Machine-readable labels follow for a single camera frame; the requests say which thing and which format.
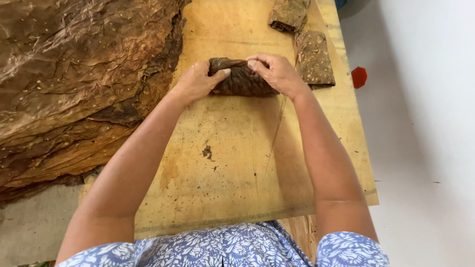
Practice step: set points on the person's left hand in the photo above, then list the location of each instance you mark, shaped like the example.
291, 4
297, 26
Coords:
195, 82

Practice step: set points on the person's right hand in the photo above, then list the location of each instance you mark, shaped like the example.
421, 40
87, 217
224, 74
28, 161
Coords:
279, 75

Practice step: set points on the dark brown tobacco leaf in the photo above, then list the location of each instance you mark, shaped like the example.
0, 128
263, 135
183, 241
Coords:
241, 78

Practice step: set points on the spotted folded tobacco leaf bundle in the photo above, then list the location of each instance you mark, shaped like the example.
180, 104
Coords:
288, 15
314, 59

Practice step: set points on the small tobacco scrap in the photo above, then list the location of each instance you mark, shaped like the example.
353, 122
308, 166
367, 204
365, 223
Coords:
207, 151

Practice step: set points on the red plastic piece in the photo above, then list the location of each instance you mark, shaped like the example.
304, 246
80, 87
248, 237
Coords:
359, 77

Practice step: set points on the wooden work board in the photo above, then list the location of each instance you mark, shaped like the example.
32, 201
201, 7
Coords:
237, 155

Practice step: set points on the blue object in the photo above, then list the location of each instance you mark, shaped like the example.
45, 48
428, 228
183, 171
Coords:
340, 3

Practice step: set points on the pile of brown tobacco leaves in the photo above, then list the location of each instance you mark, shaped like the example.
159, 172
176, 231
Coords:
78, 81

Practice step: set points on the blue floral dress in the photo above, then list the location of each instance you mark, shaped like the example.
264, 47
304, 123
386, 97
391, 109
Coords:
230, 246

